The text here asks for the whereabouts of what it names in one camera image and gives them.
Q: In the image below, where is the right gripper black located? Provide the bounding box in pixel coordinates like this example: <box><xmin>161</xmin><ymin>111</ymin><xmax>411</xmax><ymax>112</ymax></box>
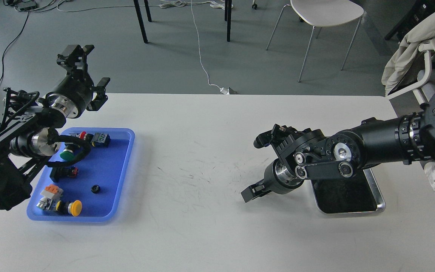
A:
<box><xmin>241</xmin><ymin>159</ymin><xmax>304</xmax><ymax>203</ymax></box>

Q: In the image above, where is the white floor cable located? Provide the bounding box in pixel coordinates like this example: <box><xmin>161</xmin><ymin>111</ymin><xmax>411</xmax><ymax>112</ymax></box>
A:
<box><xmin>159</xmin><ymin>0</ymin><xmax>238</xmax><ymax>95</ymax></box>

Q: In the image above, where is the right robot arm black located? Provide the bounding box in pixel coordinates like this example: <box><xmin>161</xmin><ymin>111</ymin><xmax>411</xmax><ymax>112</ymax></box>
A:
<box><xmin>241</xmin><ymin>94</ymin><xmax>435</xmax><ymax>202</ymax></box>

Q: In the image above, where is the red push button switch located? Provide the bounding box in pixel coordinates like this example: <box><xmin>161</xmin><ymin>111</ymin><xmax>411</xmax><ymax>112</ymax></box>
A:
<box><xmin>69</xmin><ymin>131</ymin><xmax>94</xmax><ymax>143</ymax></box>

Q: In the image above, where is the blue plastic tray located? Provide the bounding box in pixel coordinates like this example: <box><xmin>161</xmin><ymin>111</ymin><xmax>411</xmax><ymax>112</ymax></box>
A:
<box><xmin>26</xmin><ymin>127</ymin><xmax>135</xmax><ymax>222</ymax></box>

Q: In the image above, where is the black table leg right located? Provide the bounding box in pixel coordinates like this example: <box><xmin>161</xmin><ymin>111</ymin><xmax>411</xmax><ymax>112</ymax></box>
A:
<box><xmin>224</xmin><ymin>0</ymin><xmax>232</xmax><ymax>42</ymax></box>

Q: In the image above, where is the white chair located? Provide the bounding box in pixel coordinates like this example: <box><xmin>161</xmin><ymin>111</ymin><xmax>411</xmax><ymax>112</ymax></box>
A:
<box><xmin>266</xmin><ymin>0</ymin><xmax>365</xmax><ymax>82</ymax></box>

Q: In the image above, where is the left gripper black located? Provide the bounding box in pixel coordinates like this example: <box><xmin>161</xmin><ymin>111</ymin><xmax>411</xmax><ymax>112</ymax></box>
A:
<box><xmin>47</xmin><ymin>45</ymin><xmax>111</xmax><ymax>119</ymax></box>

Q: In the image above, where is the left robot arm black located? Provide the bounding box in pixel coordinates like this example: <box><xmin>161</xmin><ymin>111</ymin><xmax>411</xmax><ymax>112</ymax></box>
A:
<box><xmin>0</xmin><ymin>45</ymin><xmax>110</xmax><ymax>210</ymax></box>

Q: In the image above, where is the silver metal tray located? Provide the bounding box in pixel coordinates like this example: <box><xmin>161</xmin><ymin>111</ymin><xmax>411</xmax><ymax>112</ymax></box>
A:
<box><xmin>310</xmin><ymin>168</ymin><xmax>386</xmax><ymax>217</ymax></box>

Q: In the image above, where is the black switch contact block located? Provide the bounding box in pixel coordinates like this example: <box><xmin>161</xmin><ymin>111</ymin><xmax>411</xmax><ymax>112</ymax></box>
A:
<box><xmin>90</xmin><ymin>132</ymin><xmax>111</xmax><ymax>148</ymax></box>

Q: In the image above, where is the green push button switch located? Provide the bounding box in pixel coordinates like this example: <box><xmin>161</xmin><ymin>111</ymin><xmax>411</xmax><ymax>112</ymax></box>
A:
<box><xmin>59</xmin><ymin>144</ymin><xmax>79</xmax><ymax>161</ymax></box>

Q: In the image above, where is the black table leg left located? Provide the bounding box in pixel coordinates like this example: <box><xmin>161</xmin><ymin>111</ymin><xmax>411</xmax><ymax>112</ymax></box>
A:
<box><xmin>133</xmin><ymin>0</ymin><xmax>152</xmax><ymax>44</ymax></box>

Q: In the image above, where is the black square push button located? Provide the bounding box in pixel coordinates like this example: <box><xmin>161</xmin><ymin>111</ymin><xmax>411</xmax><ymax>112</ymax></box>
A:
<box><xmin>49</xmin><ymin>166</ymin><xmax>79</xmax><ymax>183</ymax></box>

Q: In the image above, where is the small black gear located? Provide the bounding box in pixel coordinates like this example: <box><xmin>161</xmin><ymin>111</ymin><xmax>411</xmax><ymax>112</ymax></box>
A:
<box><xmin>90</xmin><ymin>184</ymin><xmax>101</xmax><ymax>193</ymax></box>

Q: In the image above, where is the beige jacket on chair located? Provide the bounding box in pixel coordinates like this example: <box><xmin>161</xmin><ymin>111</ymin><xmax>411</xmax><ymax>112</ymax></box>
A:
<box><xmin>381</xmin><ymin>12</ymin><xmax>435</xmax><ymax>94</ymax></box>

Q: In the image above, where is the yellow push button switch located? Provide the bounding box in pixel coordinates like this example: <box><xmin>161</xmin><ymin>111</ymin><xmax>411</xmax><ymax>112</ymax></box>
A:
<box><xmin>36</xmin><ymin>199</ymin><xmax>82</xmax><ymax>217</ymax></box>

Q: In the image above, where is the black table leg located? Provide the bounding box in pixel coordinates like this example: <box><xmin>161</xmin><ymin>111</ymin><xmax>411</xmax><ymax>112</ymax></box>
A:
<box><xmin>133</xmin><ymin>0</ymin><xmax>152</xmax><ymax>44</ymax></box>
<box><xmin>224</xmin><ymin>0</ymin><xmax>232</xmax><ymax>42</ymax></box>

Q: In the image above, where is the orange grey terminal block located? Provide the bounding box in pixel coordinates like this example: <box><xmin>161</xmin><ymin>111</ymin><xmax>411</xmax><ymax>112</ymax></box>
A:
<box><xmin>41</xmin><ymin>184</ymin><xmax>64</xmax><ymax>200</ymax></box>

